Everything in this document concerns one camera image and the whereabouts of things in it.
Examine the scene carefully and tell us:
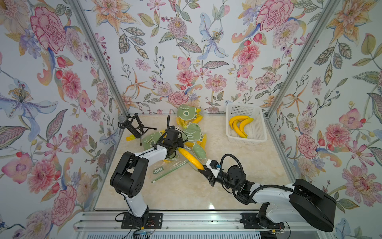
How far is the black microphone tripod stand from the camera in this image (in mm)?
928

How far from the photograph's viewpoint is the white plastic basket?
3.38 feet

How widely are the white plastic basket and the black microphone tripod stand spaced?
0.58 meters
